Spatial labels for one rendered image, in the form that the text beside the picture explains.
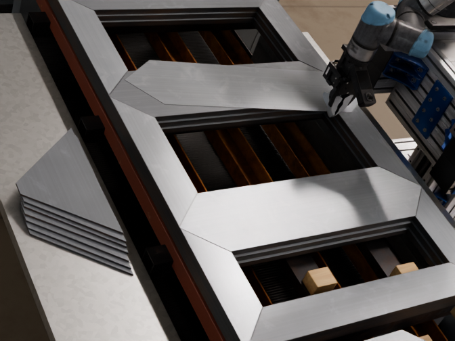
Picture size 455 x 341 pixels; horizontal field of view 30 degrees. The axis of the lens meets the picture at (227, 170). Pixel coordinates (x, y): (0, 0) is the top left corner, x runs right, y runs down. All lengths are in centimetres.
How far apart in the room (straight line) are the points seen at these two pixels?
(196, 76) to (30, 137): 49
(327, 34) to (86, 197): 268
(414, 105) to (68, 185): 125
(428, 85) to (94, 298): 136
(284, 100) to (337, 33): 217
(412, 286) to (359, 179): 35
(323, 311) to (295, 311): 7
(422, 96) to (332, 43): 170
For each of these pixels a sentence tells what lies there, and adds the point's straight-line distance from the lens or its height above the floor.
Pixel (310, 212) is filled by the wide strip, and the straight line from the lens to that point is 209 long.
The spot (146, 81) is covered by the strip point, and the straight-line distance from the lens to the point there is 226.
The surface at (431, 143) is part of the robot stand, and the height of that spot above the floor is 73.
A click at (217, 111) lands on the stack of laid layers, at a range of 225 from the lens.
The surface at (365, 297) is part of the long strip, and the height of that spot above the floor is 87.
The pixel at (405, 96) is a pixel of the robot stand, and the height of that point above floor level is 76.
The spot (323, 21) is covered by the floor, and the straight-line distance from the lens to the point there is 458.
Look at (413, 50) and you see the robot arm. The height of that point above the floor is 116.
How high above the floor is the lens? 223
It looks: 41 degrees down
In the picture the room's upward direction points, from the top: 24 degrees clockwise
